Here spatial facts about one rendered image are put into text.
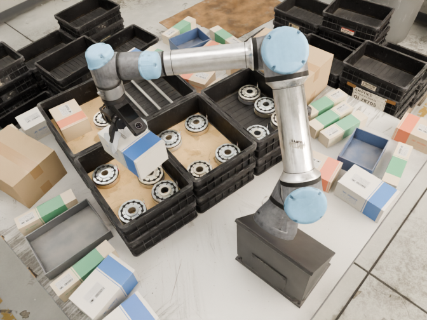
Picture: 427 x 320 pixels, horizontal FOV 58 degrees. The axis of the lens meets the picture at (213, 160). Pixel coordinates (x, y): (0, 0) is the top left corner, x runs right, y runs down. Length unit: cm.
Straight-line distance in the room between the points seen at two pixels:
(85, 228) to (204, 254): 50
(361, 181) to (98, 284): 105
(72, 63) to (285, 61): 205
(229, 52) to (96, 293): 89
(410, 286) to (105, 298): 160
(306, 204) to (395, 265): 137
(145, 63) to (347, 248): 99
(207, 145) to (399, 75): 144
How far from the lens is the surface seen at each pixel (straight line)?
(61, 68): 284
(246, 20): 396
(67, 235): 167
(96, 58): 108
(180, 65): 118
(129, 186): 155
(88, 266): 151
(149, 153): 124
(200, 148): 162
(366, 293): 229
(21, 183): 172
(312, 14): 334
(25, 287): 249
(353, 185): 161
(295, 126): 106
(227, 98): 183
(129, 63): 108
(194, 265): 148
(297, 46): 102
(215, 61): 117
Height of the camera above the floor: 205
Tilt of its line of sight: 51 degrees down
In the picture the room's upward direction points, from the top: 5 degrees counter-clockwise
